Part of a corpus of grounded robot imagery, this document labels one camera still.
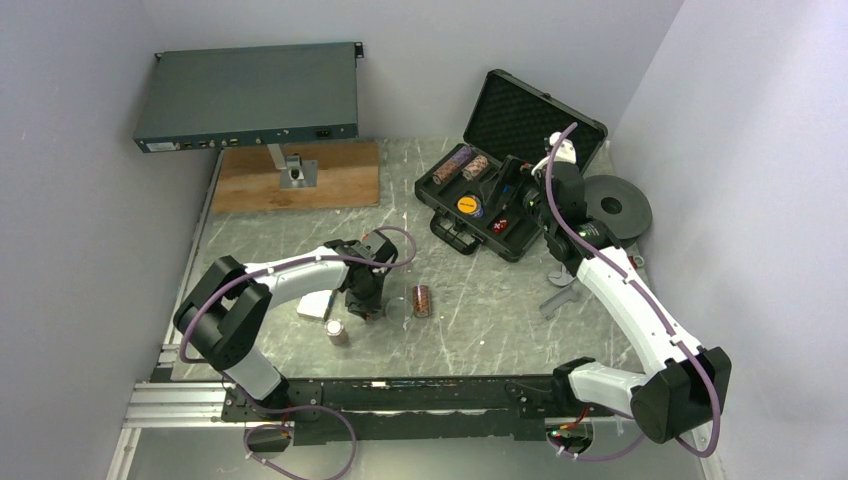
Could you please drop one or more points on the dark grey round disc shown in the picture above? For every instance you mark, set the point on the dark grey round disc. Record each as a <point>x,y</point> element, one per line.
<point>619,204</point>

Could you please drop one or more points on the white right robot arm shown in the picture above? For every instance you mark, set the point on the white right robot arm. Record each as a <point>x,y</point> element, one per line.
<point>682,385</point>

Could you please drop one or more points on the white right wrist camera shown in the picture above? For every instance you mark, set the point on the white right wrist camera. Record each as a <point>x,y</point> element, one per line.
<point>566,151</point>

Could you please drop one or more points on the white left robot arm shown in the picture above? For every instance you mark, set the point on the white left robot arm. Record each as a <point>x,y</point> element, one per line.
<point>223,314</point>

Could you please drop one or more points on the yellow big blind button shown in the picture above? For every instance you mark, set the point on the yellow big blind button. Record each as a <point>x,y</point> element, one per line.
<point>469,205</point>

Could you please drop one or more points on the brown purple chip stack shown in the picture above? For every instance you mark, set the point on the brown purple chip stack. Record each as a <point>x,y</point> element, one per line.
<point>450,166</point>

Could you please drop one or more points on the Texas Hold'em card box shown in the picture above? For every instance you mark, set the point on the Texas Hold'em card box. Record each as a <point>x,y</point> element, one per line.
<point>316,305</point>

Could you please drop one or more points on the red brown chip stack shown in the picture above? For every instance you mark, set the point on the red brown chip stack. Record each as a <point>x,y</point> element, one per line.
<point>421,300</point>

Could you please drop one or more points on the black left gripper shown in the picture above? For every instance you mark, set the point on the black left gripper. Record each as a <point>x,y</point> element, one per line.
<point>371,305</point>

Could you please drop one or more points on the grey metal stand bracket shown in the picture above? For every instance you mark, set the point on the grey metal stand bracket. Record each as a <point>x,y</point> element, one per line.
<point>295,172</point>

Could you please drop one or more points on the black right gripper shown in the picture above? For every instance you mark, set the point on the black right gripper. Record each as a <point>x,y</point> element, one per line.
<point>521,169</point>

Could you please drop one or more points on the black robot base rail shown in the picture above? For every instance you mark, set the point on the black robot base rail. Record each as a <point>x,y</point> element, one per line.
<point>522,408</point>

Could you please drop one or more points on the brown white chip stack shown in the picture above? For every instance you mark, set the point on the brown white chip stack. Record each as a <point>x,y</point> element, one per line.
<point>475,167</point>

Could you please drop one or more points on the orange blue chip stack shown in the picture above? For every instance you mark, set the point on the orange blue chip stack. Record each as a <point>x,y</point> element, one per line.
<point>336,332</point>

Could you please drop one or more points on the grey rack network switch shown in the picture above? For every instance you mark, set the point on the grey rack network switch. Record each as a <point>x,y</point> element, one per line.
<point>233,97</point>

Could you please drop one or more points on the wooden board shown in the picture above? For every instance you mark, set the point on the wooden board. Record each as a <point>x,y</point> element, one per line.
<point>348,176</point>

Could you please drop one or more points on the black poker set case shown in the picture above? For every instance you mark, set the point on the black poker set case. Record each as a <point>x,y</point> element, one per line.
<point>510,117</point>

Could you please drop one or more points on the red handled adjustable wrench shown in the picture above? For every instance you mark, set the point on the red handled adjustable wrench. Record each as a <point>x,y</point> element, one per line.
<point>561,278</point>

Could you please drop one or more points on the red die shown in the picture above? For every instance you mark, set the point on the red die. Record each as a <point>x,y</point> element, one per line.
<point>499,226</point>

